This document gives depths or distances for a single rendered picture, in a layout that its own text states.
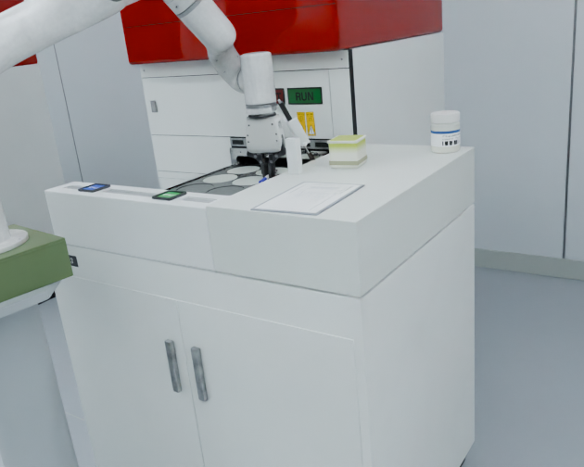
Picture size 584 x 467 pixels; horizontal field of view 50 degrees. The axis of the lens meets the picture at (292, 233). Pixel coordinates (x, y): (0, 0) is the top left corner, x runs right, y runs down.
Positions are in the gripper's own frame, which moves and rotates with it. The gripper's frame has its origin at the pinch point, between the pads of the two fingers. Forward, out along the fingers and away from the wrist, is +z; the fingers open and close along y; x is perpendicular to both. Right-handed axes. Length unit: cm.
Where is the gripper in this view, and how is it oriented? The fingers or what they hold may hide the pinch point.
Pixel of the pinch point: (268, 170)
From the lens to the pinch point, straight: 173.7
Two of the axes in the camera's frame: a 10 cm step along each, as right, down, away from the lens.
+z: 1.0, 9.4, 3.2
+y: -9.5, -0.1, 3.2
